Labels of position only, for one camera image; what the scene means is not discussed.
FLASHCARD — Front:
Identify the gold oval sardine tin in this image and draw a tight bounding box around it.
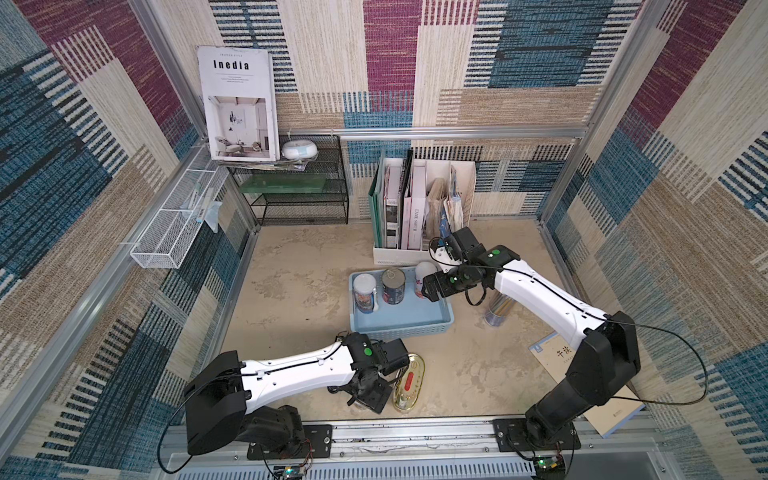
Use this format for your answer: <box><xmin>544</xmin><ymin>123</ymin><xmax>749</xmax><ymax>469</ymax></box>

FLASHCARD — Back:
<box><xmin>392</xmin><ymin>353</ymin><xmax>426</xmax><ymax>412</ymax></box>

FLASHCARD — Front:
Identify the white lid can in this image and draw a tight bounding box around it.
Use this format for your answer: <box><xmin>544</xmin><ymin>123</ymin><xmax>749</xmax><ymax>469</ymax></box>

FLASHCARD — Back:
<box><xmin>353</xmin><ymin>273</ymin><xmax>378</xmax><ymax>314</ymax></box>
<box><xmin>414</xmin><ymin>261</ymin><xmax>437</xmax><ymax>298</ymax></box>

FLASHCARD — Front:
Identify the light blue plastic basket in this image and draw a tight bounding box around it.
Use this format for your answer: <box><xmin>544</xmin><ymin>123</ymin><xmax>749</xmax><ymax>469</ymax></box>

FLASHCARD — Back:
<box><xmin>348</xmin><ymin>266</ymin><xmax>455</xmax><ymax>341</ymax></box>

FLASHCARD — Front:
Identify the blue lid clear canister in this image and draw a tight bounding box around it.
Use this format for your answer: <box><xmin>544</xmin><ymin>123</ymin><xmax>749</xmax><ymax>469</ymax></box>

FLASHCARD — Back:
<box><xmin>484</xmin><ymin>292</ymin><xmax>516</xmax><ymax>327</ymax></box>

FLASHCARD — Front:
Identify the silver top dark can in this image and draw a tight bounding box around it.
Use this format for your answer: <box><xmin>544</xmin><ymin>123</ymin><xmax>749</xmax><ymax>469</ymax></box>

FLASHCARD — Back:
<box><xmin>381</xmin><ymin>267</ymin><xmax>406</xmax><ymax>305</ymax></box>

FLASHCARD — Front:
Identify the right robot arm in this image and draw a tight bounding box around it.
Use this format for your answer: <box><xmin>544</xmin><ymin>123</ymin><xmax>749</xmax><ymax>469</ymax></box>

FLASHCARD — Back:
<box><xmin>422</xmin><ymin>227</ymin><xmax>641</xmax><ymax>449</ymax></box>

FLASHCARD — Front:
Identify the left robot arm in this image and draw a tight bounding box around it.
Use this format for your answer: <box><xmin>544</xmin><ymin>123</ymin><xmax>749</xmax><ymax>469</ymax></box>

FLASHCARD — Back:
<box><xmin>171</xmin><ymin>332</ymin><xmax>410</xmax><ymax>479</ymax></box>

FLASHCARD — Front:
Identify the pink book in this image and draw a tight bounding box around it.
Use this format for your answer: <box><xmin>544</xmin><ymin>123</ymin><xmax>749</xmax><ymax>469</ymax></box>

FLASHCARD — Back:
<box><xmin>401</xmin><ymin>160</ymin><xmax>427</xmax><ymax>251</ymax></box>

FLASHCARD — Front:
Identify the white file organizer box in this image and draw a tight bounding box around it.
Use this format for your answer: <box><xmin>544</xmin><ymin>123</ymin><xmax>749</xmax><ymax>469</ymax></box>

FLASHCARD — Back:
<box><xmin>369</xmin><ymin>157</ymin><xmax>476</xmax><ymax>266</ymax></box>

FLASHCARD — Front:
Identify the green folder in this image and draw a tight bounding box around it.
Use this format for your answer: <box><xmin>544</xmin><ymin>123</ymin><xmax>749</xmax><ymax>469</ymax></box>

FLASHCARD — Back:
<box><xmin>368</xmin><ymin>160</ymin><xmax>384</xmax><ymax>248</ymax></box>

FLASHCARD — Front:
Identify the white round device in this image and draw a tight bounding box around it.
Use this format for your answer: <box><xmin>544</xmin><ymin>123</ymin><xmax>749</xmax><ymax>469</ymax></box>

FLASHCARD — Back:
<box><xmin>281</xmin><ymin>139</ymin><xmax>319</xmax><ymax>160</ymax></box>

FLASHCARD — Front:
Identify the green tray on shelf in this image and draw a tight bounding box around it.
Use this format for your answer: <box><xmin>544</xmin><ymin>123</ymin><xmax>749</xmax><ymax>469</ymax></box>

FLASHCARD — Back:
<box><xmin>239</xmin><ymin>174</ymin><xmax>326</xmax><ymax>194</ymax></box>

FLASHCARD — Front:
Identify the Inedia white magazine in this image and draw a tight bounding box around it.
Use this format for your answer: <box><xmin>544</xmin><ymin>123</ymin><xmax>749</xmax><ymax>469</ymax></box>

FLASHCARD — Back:
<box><xmin>197</xmin><ymin>46</ymin><xmax>280</xmax><ymax>164</ymax></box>

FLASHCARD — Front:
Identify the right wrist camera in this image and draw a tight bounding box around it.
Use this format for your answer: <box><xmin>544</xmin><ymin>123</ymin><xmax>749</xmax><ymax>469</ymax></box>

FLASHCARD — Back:
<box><xmin>430</xmin><ymin>245</ymin><xmax>460</xmax><ymax>273</ymax></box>

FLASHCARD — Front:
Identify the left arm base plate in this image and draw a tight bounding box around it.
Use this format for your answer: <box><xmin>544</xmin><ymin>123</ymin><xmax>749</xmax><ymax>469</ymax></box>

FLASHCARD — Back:
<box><xmin>247</xmin><ymin>424</ymin><xmax>333</xmax><ymax>461</ymax></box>

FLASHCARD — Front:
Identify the black wire shelf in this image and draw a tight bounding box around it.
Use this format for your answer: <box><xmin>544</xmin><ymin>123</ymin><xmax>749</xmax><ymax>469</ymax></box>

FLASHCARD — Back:
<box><xmin>227</xmin><ymin>134</ymin><xmax>350</xmax><ymax>226</ymax></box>

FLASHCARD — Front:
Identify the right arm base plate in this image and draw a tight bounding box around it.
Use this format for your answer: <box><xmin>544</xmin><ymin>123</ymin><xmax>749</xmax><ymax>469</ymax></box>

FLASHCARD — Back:
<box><xmin>491</xmin><ymin>417</ymin><xmax>582</xmax><ymax>452</ymax></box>

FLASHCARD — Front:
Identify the white wire wall basket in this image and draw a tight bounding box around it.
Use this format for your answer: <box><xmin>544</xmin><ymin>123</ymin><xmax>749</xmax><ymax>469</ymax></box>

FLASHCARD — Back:
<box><xmin>128</xmin><ymin>167</ymin><xmax>226</xmax><ymax>270</ymax></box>

